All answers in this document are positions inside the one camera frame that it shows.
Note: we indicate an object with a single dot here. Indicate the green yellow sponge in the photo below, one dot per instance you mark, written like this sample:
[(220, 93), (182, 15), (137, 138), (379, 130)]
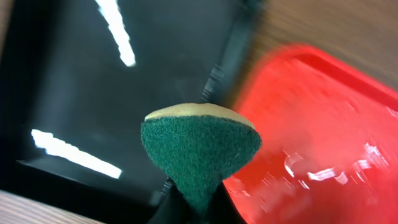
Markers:
[(198, 145)]

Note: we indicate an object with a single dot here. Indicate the red plastic tray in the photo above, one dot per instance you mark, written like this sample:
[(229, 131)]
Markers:
[(329, 142)]

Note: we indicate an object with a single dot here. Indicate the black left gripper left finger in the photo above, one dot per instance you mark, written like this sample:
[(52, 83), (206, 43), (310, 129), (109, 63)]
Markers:
[(173, 210)]

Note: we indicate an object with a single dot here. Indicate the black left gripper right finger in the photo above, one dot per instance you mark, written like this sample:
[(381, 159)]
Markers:
[(222, 209)]

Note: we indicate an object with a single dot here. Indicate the black plastic tray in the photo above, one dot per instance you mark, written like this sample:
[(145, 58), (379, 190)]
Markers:
[(78, 78)]

